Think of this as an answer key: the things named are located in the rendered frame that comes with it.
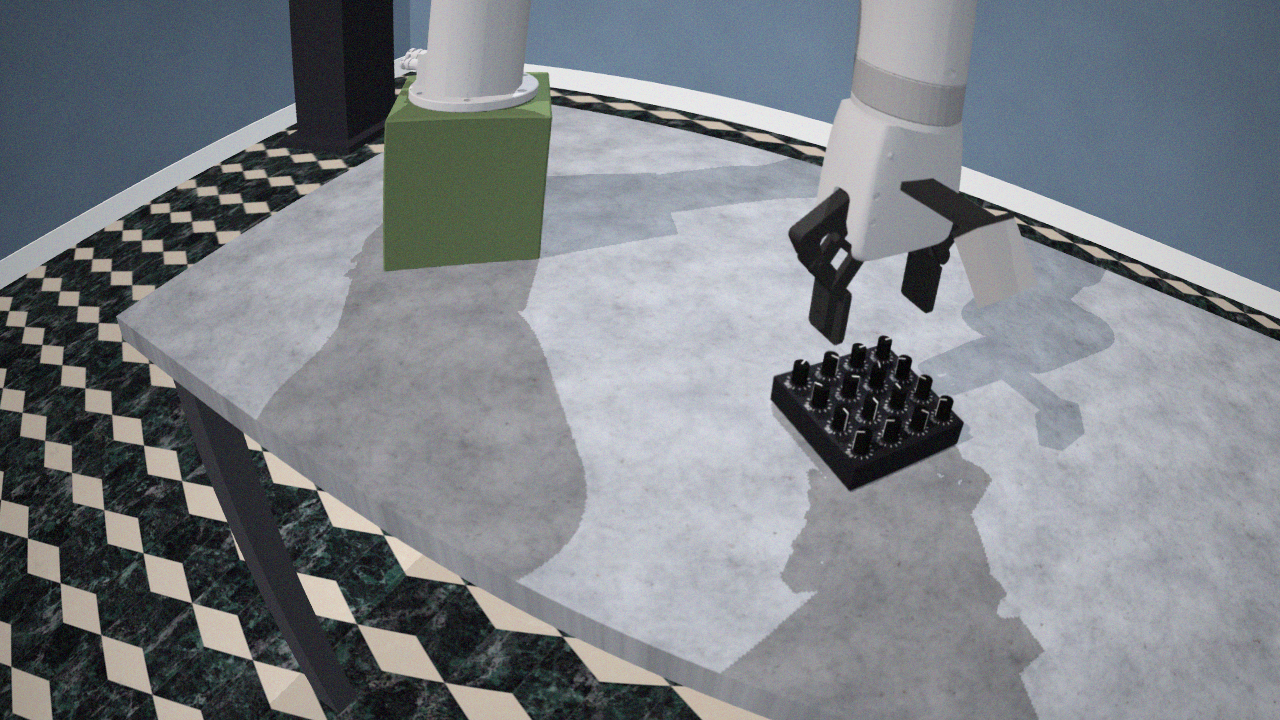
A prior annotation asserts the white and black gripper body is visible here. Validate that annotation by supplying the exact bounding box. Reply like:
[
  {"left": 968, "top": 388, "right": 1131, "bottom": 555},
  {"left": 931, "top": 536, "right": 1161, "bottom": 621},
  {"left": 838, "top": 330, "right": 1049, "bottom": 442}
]
[{"left": 817, "top": 90, "right": 963, "bottom": 261}]

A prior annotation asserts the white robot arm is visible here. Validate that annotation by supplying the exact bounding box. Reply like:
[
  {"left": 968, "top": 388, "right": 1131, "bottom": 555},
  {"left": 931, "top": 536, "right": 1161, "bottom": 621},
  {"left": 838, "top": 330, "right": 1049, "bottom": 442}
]
[{"left": 401, "top": 0, "right": 1038, "bottom": 309}]

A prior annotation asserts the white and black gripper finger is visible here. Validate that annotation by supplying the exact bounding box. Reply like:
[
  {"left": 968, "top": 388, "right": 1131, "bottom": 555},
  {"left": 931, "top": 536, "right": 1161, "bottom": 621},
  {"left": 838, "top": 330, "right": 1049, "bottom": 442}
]
[
  {"left": 788, "top": 188, "right": 864, "bottom": 345},
  {"left": 901, "top": 224, "right": 960, "bottom": 313}
]

